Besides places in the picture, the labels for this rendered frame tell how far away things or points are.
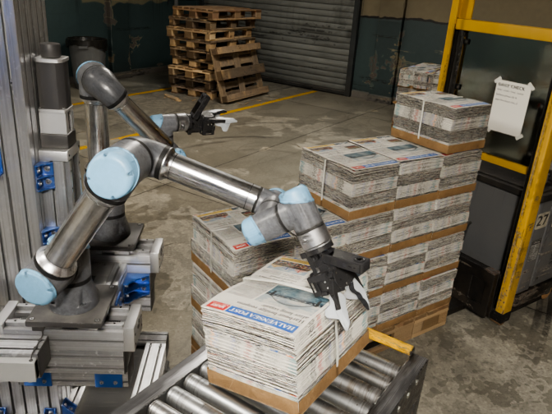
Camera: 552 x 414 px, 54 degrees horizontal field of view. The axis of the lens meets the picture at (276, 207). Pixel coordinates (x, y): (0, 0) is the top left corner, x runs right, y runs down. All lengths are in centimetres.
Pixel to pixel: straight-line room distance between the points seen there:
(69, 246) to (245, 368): 55
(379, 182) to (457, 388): 111
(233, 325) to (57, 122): 88
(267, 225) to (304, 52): 872
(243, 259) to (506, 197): 181
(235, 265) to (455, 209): 132
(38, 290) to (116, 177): 42
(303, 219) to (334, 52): 844
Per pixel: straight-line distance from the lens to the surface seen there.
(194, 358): 161
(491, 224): 352
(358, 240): 252
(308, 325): 130
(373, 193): 247
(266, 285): 149
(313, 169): 255
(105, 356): 188
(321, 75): 984
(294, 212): 130
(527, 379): 318
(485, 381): 306
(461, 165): 288
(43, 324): 179
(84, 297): 179
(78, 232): 150
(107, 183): 137
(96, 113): 221
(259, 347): 134
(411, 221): 275
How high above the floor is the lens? 180
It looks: 23 degrees down
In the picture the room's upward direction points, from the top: 4 degrees clockwise
